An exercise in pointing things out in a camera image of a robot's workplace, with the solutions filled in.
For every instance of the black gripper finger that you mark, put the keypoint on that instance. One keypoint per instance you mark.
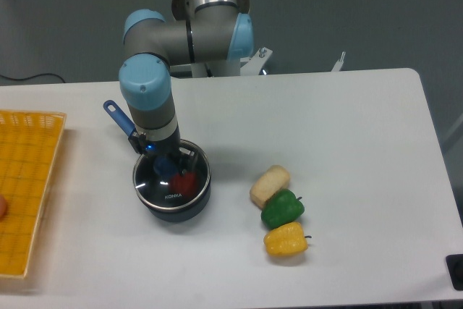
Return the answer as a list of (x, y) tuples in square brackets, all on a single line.
[(185, 160), (134, 141)]

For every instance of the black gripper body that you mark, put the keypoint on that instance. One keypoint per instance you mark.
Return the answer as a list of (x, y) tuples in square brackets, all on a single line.
[(151, 148)]

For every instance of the glass pot lid blue knob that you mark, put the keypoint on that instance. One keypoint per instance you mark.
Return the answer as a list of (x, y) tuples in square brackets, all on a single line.
[(151, 176)]

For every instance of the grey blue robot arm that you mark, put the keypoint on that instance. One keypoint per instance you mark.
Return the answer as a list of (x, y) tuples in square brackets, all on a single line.
[(216, 32)]

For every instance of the red bell pepper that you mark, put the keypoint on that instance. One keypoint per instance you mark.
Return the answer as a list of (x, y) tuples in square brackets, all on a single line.
[(186, 185)]

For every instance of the beige bread loaf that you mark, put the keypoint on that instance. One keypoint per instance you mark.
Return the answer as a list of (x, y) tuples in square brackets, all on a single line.
[(274, 179)]

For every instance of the green bell pepper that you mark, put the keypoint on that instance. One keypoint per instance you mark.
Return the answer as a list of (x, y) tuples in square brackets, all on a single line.
[(284, 207)]

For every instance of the yellow woven basket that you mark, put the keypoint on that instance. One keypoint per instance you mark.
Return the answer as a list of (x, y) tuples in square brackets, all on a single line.
[(30, 142)]

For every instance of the yellow bell pepper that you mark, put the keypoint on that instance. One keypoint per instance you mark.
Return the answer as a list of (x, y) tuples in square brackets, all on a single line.
[(286, 240)]

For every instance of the orange round item in basket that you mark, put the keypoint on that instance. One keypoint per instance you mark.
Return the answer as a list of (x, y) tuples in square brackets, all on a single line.
[(3, 206)]

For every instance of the black device at table edge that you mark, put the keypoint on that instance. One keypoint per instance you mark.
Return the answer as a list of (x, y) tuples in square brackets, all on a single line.
[(455, 267)]

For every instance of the dark pot blue handle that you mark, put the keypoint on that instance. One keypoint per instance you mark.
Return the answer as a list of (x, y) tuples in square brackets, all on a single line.
[(172, 177)]

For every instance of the white bracket behind table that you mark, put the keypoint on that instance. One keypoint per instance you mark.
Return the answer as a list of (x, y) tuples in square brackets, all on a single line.
[(339, 63)]

